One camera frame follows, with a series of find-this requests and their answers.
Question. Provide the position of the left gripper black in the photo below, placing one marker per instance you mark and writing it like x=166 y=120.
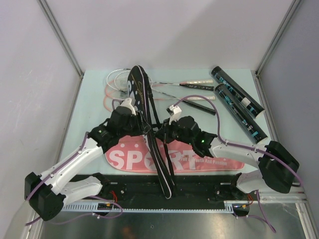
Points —
x=141 y=127

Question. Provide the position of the aluminium frame rail right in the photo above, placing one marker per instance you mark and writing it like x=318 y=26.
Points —
x=289 y=16

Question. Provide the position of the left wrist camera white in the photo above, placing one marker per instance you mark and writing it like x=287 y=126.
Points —
x=130 y=104

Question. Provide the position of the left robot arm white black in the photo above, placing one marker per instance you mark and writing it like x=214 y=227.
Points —
x=44 y=191

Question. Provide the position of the aluminium frame rail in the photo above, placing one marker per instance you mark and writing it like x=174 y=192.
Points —
x=289 y=16
x=54 y=24

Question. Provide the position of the white black-handled badminton racket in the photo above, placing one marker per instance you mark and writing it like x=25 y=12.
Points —
x=115 y=75

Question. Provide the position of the red white badminton racket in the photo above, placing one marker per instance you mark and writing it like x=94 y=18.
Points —
x=118 y=85

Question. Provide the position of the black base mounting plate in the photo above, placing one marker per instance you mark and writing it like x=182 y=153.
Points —
x=213 y=191

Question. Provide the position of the black SPORT racket bag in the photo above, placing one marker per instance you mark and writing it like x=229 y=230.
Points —
x=138 y=87

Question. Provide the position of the pink SPORT racket bag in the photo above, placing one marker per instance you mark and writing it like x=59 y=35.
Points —
x=132 y=155

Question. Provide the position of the aluminium frame rail left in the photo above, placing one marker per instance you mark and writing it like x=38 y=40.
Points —
x=54 y=24

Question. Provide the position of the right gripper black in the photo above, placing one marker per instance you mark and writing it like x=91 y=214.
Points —
x=164 y=133

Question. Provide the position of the white slotted cable duct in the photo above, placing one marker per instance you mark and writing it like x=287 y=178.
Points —
x=157 y=207

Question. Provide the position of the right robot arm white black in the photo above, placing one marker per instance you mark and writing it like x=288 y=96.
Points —
x=275 y=167

